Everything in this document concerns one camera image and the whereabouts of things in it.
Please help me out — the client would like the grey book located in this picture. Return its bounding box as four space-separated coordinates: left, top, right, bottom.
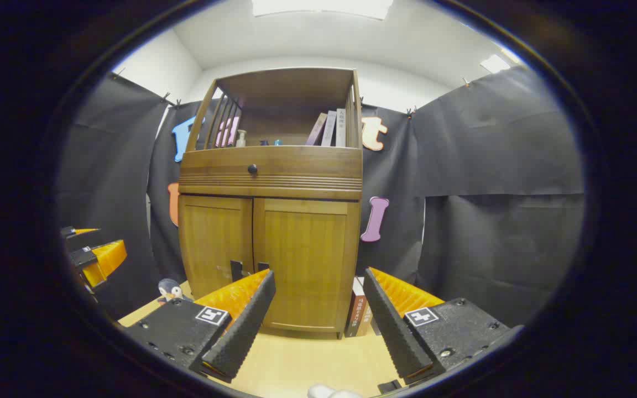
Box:
321 110 337 147

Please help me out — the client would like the black backdrop cloth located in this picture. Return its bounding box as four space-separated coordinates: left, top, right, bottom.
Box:
56 66 584 327

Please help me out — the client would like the wooden double-door shoe cabinet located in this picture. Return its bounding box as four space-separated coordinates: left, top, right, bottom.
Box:
177 67 363 339

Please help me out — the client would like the wooden cabinet drawer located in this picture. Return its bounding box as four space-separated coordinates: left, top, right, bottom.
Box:
179 146 363 201

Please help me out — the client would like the penguin plush toy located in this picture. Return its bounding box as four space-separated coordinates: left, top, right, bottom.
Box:
157 278 186 305

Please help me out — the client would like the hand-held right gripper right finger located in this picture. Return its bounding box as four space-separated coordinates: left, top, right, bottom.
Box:
363 267 524 386

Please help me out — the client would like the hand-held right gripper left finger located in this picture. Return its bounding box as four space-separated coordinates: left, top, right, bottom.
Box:
122 269 276 384

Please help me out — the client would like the small ceiling light panel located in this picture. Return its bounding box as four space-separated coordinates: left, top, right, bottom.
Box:
480 54 511 74

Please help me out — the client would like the pink book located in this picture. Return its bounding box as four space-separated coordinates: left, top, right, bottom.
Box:
305 113 328 146

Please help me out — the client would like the tan book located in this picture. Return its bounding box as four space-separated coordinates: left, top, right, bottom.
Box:
358 304 375 337

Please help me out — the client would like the large ceiling light panel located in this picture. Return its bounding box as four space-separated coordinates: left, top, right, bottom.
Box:
252 0 394 20

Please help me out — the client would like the wooden shoe cabinet door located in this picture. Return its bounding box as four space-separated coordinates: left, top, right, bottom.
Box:
253 198 361 333
179 195 254 299

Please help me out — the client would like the brown spine book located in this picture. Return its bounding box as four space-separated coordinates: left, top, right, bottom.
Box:
344 276 368 338

